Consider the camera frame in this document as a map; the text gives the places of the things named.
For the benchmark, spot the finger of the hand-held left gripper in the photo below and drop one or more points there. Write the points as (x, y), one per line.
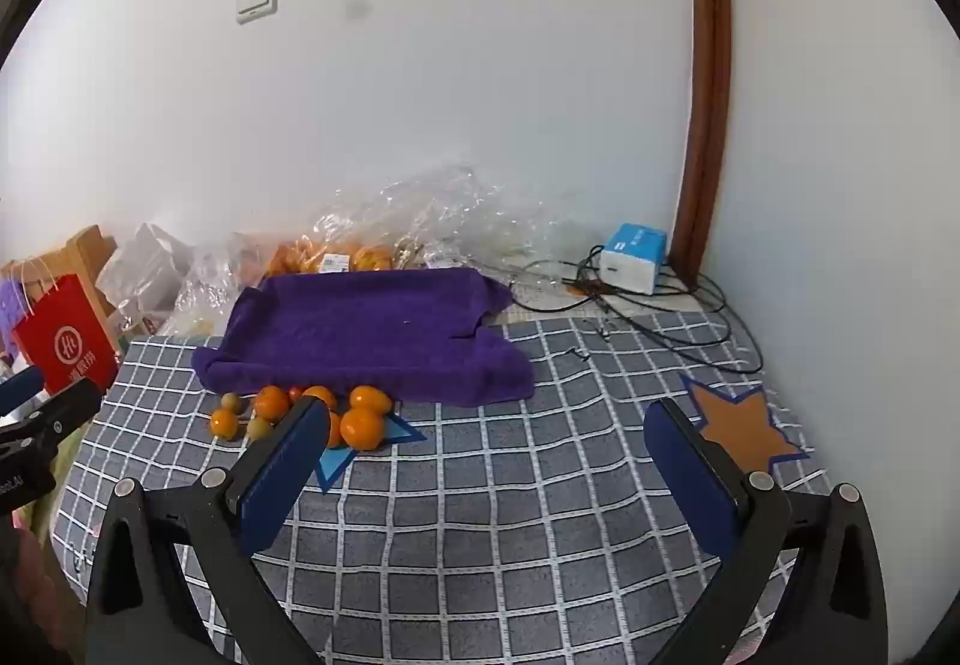
(21, 389)
(64, 414)

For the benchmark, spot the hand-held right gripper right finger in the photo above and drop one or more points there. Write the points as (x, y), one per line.
(690, 477)

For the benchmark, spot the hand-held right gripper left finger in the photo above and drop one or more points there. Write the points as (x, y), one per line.
(277, 477)

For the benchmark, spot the small green citrus fruit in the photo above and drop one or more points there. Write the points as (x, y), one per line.
(232, 401)
(260, 428)

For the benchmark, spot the cluster of small oranges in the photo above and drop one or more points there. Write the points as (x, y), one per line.
(362, 429)

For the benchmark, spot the purple towel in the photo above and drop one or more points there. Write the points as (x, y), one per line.
(360, 335)

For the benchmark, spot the person's left forearm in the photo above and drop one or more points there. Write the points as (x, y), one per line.
(41, 605)

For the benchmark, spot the red paper bag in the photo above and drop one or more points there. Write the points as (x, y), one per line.
(67, 342)

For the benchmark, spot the purple paper bag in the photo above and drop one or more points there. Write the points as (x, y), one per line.
(15, 316)

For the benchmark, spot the small red fruit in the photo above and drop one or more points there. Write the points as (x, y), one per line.
(295, 394)

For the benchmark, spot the wooden rack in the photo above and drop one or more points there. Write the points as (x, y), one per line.
(82, 252)

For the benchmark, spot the white plastic bag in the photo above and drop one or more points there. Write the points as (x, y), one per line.
(146, 267)

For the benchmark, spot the clear plastic bag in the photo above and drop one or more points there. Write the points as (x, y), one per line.
(210, 290)

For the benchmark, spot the grey checked blanket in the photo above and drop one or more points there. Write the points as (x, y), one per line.
(487, 485)

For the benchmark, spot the blue and white box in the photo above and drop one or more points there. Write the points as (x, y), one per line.
(630, 260)

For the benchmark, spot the clear bag of oranges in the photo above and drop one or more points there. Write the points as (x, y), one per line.
(360, 256)

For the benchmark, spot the striped bed sheet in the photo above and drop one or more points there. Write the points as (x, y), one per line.
(540, 294)

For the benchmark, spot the brown wooden door frame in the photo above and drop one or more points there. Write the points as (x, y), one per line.
(709, 72)

